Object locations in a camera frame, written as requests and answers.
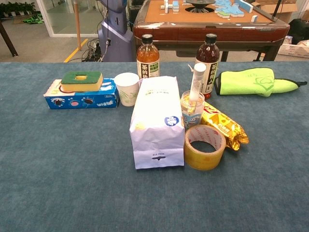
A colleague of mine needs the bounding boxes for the transparent test tube white cap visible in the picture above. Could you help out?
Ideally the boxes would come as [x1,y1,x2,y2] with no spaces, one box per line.
[189,63,207,103]

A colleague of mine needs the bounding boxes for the white paper bag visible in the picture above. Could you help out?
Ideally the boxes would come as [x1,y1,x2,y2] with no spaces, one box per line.
[129,75,186,170]

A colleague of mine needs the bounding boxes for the clear plastic jar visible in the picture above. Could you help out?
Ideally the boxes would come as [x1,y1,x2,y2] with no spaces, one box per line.
[180,90,206,131]

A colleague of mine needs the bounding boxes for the white paper cup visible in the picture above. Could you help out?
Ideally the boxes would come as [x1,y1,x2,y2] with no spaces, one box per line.
[113,72,140,107]

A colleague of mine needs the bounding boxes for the light amber tea bottle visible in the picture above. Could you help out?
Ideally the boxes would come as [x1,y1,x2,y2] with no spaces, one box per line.
[136,34,160,79]

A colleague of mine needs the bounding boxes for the yellow packing tape roll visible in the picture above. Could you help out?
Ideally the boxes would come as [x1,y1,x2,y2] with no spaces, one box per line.
[184,125,227,171]

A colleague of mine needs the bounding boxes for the yellow red snack packet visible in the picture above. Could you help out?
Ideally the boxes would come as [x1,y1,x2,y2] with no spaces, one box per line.
[201,101,250,151]

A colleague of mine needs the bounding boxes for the blue tissue box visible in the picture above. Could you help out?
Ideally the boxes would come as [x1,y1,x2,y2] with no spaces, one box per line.
[43,77,120,110]

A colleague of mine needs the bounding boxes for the green yellow sponge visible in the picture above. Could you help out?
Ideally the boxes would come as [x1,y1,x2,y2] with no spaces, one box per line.
[60,71,104,93]

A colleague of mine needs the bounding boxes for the dark brown tea bottle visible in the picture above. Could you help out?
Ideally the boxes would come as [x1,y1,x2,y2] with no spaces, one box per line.
[195,33,220,101]

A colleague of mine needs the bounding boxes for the lime green cloth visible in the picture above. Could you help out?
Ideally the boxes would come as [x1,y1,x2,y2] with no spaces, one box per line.
[214,67,308,98]

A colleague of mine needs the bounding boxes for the blue felt table cover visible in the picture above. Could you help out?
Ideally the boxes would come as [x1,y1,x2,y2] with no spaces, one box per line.
[0,61,309,232]

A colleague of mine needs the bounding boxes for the brown mahjong table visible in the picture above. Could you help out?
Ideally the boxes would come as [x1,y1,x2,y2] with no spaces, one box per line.
[132,0,291,62]

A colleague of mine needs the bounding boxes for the blue white mahjong tile stack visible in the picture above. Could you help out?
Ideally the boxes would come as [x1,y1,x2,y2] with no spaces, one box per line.
[161,0,181,14]

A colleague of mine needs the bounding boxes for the wooden pole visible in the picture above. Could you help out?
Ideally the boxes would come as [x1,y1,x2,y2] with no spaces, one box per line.
[73,0,83,51]

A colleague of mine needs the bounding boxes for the black mahjong table dome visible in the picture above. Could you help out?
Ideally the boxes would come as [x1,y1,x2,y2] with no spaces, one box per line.
[185,0,216,13]

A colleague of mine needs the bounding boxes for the blue white mahjong tile pile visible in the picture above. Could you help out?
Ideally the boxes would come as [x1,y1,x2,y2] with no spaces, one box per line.
[214,0,254,20]

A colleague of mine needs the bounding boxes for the white plastic basket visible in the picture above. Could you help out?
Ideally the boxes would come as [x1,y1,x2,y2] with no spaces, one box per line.
[277,36,309,58]

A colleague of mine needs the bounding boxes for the green floor object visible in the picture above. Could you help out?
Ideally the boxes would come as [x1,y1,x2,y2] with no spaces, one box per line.
[23,14,45,24]

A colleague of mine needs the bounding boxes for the dark furniture leg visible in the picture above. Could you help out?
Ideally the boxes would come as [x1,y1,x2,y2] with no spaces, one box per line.
[0,21,19,58]

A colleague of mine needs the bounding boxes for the cardboard box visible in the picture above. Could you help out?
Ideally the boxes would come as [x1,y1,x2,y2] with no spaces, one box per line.
[255,0,299,24]

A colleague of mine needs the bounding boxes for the black bag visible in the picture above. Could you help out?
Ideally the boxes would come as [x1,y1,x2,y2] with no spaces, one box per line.
[288,18,309,45]

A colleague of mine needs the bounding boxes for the potted green plants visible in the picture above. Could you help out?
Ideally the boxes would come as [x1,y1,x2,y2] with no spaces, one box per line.
[0,1,37,16]

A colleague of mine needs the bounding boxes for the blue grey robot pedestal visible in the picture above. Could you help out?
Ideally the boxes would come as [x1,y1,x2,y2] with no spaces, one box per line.
[97,0,136,62]

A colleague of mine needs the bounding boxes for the black cable bundle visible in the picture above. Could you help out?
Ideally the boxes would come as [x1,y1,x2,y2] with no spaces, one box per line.
[81,38,102,62]

